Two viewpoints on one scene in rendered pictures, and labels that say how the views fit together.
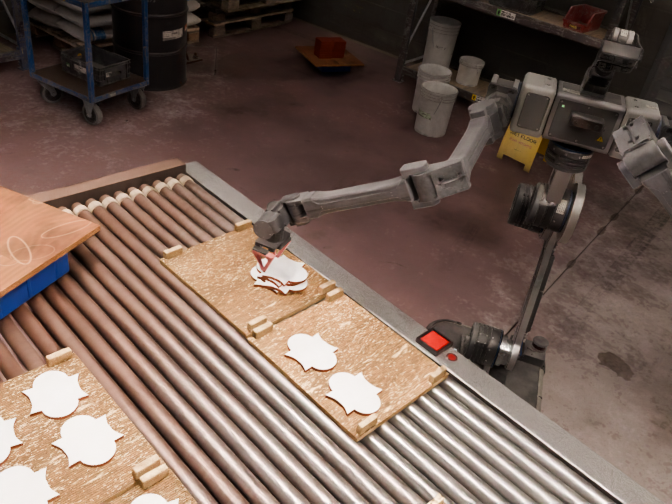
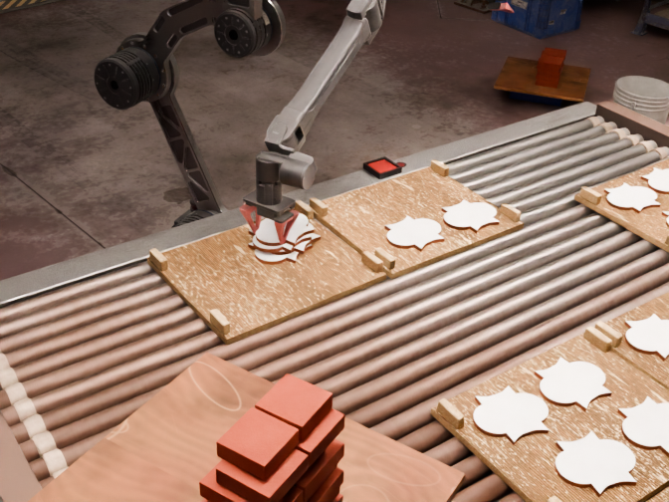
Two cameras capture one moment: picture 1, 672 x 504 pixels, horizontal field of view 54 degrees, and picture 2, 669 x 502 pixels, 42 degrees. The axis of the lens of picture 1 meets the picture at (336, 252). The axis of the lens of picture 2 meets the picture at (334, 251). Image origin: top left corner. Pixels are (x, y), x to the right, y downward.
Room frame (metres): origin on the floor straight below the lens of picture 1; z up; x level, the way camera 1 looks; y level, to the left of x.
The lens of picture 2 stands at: (1.02, 1.77, 2.04)
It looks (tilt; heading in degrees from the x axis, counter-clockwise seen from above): 33 degrees down; 284
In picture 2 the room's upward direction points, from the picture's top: 2 degrees clockwise
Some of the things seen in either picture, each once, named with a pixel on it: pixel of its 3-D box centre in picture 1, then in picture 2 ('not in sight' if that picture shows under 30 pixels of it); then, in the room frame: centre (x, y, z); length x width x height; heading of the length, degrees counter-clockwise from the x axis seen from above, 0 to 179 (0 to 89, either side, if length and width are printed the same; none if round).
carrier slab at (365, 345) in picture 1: (348, 358); (413, 216); (1.27, -0.08, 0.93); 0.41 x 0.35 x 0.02; 50
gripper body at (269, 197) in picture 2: (273, 231); (269, 191); (1.56, 0.19, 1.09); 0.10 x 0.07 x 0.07; 161
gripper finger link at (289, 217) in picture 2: (267, 255); (278, 223); (1.53, 0.19, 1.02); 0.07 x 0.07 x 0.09; 71
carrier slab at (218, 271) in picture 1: (249, 275); (266, 268); (1.55, 0.24, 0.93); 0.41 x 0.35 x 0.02; 51
